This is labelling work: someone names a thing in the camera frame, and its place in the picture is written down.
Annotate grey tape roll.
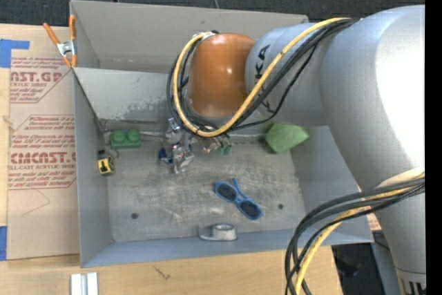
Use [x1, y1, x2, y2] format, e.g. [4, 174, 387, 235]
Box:
[198, 222, 238, 242]

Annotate brown cardboard board red print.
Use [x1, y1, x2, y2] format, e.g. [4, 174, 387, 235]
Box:
[0, 23, 81, 261]

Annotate grey metal bin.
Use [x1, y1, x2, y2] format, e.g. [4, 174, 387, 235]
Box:
[68, 0, 374, 269]

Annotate green sponge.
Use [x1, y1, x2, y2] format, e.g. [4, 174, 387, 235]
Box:
[264, 122, 310, 154]

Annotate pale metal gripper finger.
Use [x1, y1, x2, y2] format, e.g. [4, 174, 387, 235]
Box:
[166, 117, 183, 146]
[171, 144, 195, 175]

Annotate green toy brick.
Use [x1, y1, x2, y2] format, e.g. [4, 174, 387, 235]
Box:
[110, 129, 142, 150]

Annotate blue sunglasses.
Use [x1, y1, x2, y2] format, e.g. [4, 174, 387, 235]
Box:
[213, 178, 264, 221]

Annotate yellow tape measure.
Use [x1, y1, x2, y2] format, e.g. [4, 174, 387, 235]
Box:
[97, 148, 117, 176]

